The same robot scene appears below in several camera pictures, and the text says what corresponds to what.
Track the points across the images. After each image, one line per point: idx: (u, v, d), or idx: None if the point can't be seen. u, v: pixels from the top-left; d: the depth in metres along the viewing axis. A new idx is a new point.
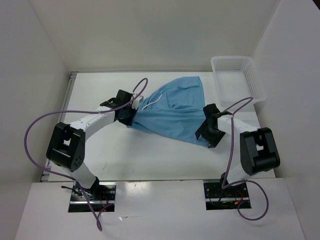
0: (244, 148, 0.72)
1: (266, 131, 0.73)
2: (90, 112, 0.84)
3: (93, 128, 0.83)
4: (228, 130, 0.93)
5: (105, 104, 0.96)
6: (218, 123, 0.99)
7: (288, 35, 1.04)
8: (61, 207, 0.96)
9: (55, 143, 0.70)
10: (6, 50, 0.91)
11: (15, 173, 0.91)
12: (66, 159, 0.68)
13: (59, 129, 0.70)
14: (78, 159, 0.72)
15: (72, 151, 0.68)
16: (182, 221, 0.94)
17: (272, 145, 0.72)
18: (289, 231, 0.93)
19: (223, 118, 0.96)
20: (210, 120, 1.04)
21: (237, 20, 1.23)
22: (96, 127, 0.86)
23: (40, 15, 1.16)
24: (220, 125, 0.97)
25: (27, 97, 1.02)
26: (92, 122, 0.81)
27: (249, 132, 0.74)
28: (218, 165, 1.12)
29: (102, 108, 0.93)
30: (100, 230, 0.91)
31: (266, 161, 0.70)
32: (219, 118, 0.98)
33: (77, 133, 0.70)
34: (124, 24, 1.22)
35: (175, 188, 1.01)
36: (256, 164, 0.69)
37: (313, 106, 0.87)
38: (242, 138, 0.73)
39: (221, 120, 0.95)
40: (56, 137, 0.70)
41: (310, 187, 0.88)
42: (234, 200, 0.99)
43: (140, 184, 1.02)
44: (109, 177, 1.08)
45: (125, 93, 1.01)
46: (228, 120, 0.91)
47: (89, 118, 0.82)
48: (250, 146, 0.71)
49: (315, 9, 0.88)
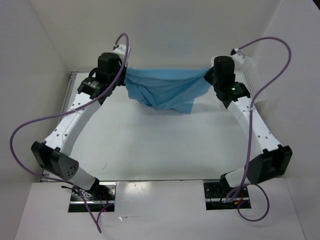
0: (257, 166, 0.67)
1: (286, 150, 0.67)
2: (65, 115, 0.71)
3: (75, 133, 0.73)
4: (240, 123, 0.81)
5: (85, 86, 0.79)
6: (231, 103, 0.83)
7: (289, 35, 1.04)
8: (60, 207, 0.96)
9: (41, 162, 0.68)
10: (7, 50, 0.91)
11: (15, 174, 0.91)
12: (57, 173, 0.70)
13: (37, 154, 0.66)
14: (72, 168, 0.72)
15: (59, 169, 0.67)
16: (181, 221, 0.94)
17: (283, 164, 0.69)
18: (289, 231, 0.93)
19: (240, 102, 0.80)
20: (220, 93, 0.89)
21: (237, 20, 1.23)
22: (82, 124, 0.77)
23: (41, 15, 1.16)
24: (231, 109, 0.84)
25: (27, 97, 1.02)
26: (70, 130, 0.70)
27: (267, 153, 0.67)
28: (218, 165, 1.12)
29: (80, 96, 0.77)
30: (99, 230, 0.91)
31: (271, 173, 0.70)
32: (233, 102, 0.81)
33: (54, 157, 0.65)
34: (124, 23, 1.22)
35: (175, 188, 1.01)
36: (262, 179, 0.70)
37: (313, 106, 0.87)
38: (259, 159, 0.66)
39: (237, 107, 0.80)
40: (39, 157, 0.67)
41: (310, 187, 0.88)
42: (234, 200, 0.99)
43: (140, 184, 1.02)
44: (109, 177, 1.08)
45: (106, 61, 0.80)
46: (246, 112, 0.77)
47: (65, 125, 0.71)
48: (264, 167, 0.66)
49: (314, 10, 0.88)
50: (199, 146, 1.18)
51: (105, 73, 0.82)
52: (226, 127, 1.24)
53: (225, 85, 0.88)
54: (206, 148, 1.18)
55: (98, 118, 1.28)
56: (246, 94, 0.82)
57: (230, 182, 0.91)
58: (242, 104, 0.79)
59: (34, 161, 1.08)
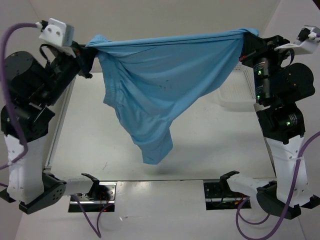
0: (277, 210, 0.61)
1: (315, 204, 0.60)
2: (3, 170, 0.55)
3: (33, 174, 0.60)
4: (274, 158, 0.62)
5: (8, 125, 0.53)
6: (276, 137, 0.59)
7: (286, 34, 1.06)
8: (61, 206, 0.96)
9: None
10: None
11: None
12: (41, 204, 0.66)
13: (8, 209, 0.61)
14: (56, 193, 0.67)
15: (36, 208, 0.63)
16: (181, 221, 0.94)
17: None
18: (290, 231, 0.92)
19: (291, 145, 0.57)
20: (269, 121, 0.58)
21: (235, 20, 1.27)
22: (33, 157, 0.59)
23: None
24: (278, 146, 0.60)
25: None
26: (23, 181, 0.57)
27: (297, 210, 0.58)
28: (218, 164, 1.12)
29: (10, 141, 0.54)
30: (98, 236, 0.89)
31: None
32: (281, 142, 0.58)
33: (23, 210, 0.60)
34: (125, 22, 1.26)
35: (174, 187, 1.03)
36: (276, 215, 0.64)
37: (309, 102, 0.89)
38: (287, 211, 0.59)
39: (281, 148, 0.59)
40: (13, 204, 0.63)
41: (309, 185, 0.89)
42: (234, 200, 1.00)
43: (140, 184, 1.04)
44: (109, 177, 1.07)
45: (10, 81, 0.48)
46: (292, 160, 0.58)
47: (16, 178, 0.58)
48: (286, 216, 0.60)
49: (307, 8, 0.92)
50: (199, 146, 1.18)
51: (21, 94, 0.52)
52: (225, 127, 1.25)
53: (278, 111, 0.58)
54: (206, 147, 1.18)
55: (98, 118, 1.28)
56: (298, 131, 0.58)
57: (228, 182, 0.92)
58: (291, 148, 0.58)
59: None
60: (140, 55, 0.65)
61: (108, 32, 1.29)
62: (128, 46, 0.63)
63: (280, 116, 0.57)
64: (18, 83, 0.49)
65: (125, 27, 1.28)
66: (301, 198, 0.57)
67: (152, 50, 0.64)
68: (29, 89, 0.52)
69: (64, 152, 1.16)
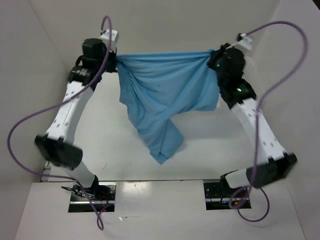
0: (261, 173, 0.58)
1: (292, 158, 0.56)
2: (61, 105, 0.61)
3: (74, 122, 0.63)
4: (244, 126, 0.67)
5: (75, 75, 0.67)
6: (233, 106, 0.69)
7: (288, 36, 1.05)
8: (60, 207, 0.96)
9: (44, 157, 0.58)
10: (9, 49, 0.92)
11: (14, 173, 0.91)
12: (66, 164, 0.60)
13: (41, 148, 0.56)
14: (78, 158, 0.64)
15: (68, 157, 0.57)
16: (181, 221, 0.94)
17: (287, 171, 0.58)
18: (290, 232, 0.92)
19: (246, 105, 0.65)
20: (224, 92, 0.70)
21: (237, 20, 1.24)
22: (79, 116, 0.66)
23: (40, 15, 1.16)
24: (236, 112, 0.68)
25: (27, 95, 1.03)
26: (71, 117, 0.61)
27: (273, 163, 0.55)
28: (218, 165, 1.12)
29: (71, 86, 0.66)
30: (100, 228, 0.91)
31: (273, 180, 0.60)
32: (238, 104, 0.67)
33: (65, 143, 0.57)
34: (125, 23, 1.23)
35: (175, 187, 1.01)
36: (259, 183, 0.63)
37: (312, 105, 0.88)
38: (262, 167, 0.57)
39: (240, 109, 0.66)
40: (42, 151, 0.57)
41: (310, 187, 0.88)
42: (234, 200, 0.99)
43: (139, 184, 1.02)
44: (109, 177, 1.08)
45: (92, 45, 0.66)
46: (251, 116, 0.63)
47: (64, 114, 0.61)
48: (267, 174, 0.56)
49: (314, 9, 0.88)
50: (199, 146, 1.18)
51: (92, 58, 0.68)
52: (225, 127, 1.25)
53: (231, 84, 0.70)
54: (206, 148, 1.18)
55: (98, 118, 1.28)
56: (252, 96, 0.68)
57: (229, 181, 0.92)
58: (248, 107, 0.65)
59: (34, 160, 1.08)
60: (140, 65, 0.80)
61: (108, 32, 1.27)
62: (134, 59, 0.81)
63: (232, 87, 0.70)
64: (94, 47, 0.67)
65: (125, 28, 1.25)
66: (270, 152, 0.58)
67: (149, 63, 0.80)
68: (96, 55, 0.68)
69: None
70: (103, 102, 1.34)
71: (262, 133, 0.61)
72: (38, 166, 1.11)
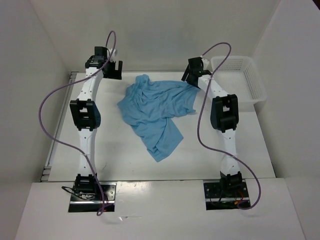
0: (214, 111, 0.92)
1: (232, 97, 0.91)
2: (85, 80, 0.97)
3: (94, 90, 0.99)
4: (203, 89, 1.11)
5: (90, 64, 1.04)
6: (199, 81, 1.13)
7: (288, 36, 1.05)
8: (60, 207, 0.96)
9: (76, 115, 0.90)
10: (9, 49, 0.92)
11: (14, 173, 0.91)
12: (92, 120, 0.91)
13: (74, 106, 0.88)
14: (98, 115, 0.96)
15: (92, 116, 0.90)
16: (181, 221, 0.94)
17: (235, 109, 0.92)
18: (290, 232, 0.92)
19: (204, 76, 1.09)
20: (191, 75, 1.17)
21: (237, 20, 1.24)
22: (96, 88, 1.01)
23: (41, 15, 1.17)
24: (199, 83, 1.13)
25: (28, 95, 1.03)
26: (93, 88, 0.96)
27: (219, 99, 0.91)
28: (218, 165, 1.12)
29: (89, 69, 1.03)
30: (97, 214, 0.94)
31: (228, 119, 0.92)
32: (200, 77, 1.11)
33: (90, 103, 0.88)
34: (125, 23, 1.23)
35: (175, 187, 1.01)
36: (221, 121, 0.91)
37: (312, 105, 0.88)
38: (213, 104, 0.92)
39: (201, 80, 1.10)
40: (75, 111, 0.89)
41: (310, 188, 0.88)
42: (234, 200, 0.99)
43: (139, 184, 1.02)
44: (110, 177, 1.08)
45: (102, 48, 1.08)
46: (207, 80, 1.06)
47: (89, 86, 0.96)
48: (217, 110, 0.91)
49: (315, 9, 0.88)
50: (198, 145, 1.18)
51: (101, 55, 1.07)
52: None
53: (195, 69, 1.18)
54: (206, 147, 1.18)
55: None
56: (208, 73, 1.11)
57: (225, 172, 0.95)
58: (205, 77, 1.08)
59: (34, 161, 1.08)
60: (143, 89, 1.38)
61: (108, 32, 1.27)
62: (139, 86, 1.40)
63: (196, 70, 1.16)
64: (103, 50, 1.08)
65: (125, 28, 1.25)
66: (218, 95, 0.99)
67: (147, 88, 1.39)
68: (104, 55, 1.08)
69: (64, 152, 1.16)
70: (103, 102, 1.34)
71: (214, 86, 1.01)
72: (38, 166, 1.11)
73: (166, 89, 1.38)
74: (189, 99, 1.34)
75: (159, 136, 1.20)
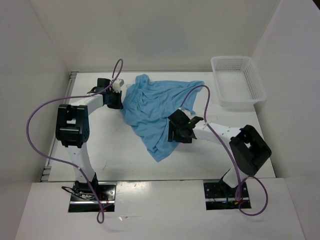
0: (240, 156, 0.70)
1: (249, 129, 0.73)
2: (83, 96, 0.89)
3: (90, 107, 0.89)
4: (207, 137, 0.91)
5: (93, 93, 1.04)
6: (195, 133, 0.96)
7: (288, 36, 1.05)
8: (60, 207, 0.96)
9: (62, 122, 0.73)
10: (8, 49, 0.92)
11: (14, 173, 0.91)
12: (79, 132, 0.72)
13: (63, 110, 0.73)
14: (86, 132, 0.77)
15: (81, 123, 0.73)
16: (181, 221, 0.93)
17: (259, 140, 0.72)
18: (290, 232, 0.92)
19: (197, 126, 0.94)
20: (184, 130, 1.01)
21: (237, 20, 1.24)
22: (91, 108, 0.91)
23: (41, 15, 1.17)
24: (197, 134, 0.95)
25: (27, 95, 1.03)
26: (89, 102, 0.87)
27: (236, 138, 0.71)
28: (218, 165, 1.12)
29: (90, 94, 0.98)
30: (99, 222, 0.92)
31: (261, 157, 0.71)
32: (194, 128, 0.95)
33: (81, 107, 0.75)
34: (125, 23, 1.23)
35: (175, 188, 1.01)
36: (255, 163, 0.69)
37: (312, 105, 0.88)
38: (233, 147, 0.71)
39: (198, 130, 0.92)
40: (62, 117, 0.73)
41: (310, 188, 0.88)
42: (234, 200, 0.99)
43: (139, 184, 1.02)
44: (109, 177, 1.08)
45: (104, 79, 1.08)
46: (205, 127, 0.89)
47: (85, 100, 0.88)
48: (243, 152, 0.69)
49: (315, 9, 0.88)
50: (198, 146, 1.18)
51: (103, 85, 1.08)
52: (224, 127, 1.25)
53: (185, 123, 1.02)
54: (206, 147, 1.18)
55: (98, 118, 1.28)
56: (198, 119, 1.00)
57: (228, 180, 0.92)
58: (201, 125, 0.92)
59: (34, 160, 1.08)
60: (142, 90, 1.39)
61: (108, 32, 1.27)
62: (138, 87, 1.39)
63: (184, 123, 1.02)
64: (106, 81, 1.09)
65: (125, 28, 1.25)
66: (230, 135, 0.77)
67: (147, 88, 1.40)
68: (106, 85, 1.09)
69: (64, 152, 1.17)
70: None
71: (217, 130, 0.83)
72: (38, 166, 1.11)
73: (166, 88, 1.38)
74: (190, 99, 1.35)
75: (159, 136, 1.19)
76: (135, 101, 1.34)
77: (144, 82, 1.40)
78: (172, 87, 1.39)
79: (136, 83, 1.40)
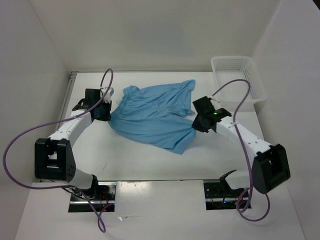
0: (259, 172, 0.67)
1: (279, 149, 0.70)
2: (67, 120, 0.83)
3: (74, 134, 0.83)
4: (229, 137, 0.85)
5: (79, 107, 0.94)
6: (217, 126, 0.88)
7: (288, 36, 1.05)
8: (60, 207, 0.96)
9: (41, 161, 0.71)
10: (8, 48, 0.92)
11: (14, 173, 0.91)
12: (61, 171, 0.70)
13: (41, 147, 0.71)
14: (70, 168, 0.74)
15: (62, 162, 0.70)
16: (181, 221, 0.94)
17: (285, 164, 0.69)
18: (290, 232, 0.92)
19: (224, 119, 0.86)
20: (206, 120, 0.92)
21: (237, 20, 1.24)
22: (76, 133, 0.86)
23: (40, 15, 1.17)
24: (220, 129, 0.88)
25: (27, 95, 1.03)
26: (72, 129, 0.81)
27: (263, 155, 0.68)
28: (217, 165, 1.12)
29: (76, 112, 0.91)
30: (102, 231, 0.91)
31: (279, 178, 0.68)
32: (219, 121, 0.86)
33: (62, 143, 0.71)
34: (125, 23, 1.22)
35: (175, 187, 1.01)
36: (271, 184, 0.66)
37: (312, 105, 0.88)
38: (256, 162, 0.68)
39: (222, 125, 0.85)
40: (42, 154, 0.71)
41: (310, 188, 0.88)
42: (234, 200, 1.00)
43: (139, 184, 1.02)
44: (109, 177, 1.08)
45: (93, 90, 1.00)
46: (231, 126, 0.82)
47: (67, 126, 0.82)
48: (265, 170, 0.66)
49: (315, 8, 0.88)
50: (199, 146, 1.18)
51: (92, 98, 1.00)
52: None
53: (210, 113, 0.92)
54: (206, 147, 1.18)
55: None
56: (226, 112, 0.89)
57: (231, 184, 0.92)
58: (227, 121, 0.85)
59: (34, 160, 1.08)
60: (135, 100, 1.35)
61: (107, 32, 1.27)
62: (128, 99, 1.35)
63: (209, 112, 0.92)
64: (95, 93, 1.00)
65: (124, 28, 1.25)
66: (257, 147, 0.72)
67: (140, 97, 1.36)
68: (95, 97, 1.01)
69: None
70: None
71: (246, 137, 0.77)
72: None
73: (160, 93, 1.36)
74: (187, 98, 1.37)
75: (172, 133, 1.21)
76: (129, 113, 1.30)
77: (135, 94, 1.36)
78: (166, 90, 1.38)
79: (125, 96, 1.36)
